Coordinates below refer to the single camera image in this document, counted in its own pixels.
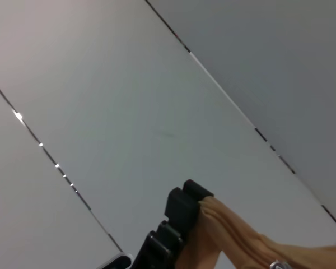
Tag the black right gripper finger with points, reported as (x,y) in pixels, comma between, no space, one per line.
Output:
(197,189)
(179,207)

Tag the khaki canvas food bag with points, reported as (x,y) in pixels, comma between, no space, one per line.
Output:
(240,238)

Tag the silver zipper pull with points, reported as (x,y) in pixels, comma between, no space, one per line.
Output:
(278,264)

